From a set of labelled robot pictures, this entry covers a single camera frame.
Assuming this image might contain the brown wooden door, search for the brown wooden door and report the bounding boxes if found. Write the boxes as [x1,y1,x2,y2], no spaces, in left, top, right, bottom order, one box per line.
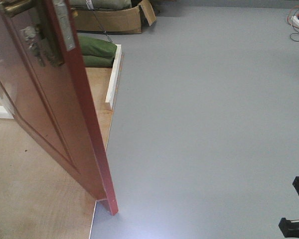
[0,0,118,215]

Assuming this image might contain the white far edge batten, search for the white far edge batten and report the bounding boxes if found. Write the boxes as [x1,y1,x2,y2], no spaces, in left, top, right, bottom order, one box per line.
[105,44,123,111]

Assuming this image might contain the brown cardboard box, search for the brown cardboard box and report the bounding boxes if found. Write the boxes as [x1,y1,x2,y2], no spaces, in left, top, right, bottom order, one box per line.
[71,0,156,34]

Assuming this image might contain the green sandbag lower far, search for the green sandbag lower far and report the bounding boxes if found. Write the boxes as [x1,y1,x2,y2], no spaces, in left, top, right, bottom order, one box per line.
[83,55,114,67]

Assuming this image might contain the green sandbag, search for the green sandbag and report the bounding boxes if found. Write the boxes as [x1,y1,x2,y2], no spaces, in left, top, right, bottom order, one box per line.
[78,35,117,57]
[83,55,114,67]

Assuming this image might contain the green sandbag upper far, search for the green sandbag upper far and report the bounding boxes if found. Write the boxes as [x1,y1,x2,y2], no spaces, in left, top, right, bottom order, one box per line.
[78,35,117,57]

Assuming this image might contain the olive sandbags in box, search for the olive sandbags in box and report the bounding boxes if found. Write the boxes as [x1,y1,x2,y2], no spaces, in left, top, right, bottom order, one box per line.
[69,0,132,11]

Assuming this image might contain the metal latch plate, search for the metal latch plate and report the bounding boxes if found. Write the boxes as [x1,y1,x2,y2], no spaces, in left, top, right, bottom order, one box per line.
[53,0,76,51]

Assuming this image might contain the silver key bunch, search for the silver key bunch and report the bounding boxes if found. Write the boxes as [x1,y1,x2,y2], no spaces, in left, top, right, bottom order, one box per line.
[20,26,46,67]

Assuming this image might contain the blue rope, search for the blue rope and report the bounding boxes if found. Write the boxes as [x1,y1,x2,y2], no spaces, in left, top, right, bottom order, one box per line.
[87,0,115,44]

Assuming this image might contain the brass handle backplate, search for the brass handle backplate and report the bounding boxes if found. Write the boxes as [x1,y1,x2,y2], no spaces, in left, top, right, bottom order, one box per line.
[29,0,64,67]

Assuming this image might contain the brass door handle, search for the brass door handle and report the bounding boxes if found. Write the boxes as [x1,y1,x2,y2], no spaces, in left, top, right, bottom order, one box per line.
[0,0,35,17]

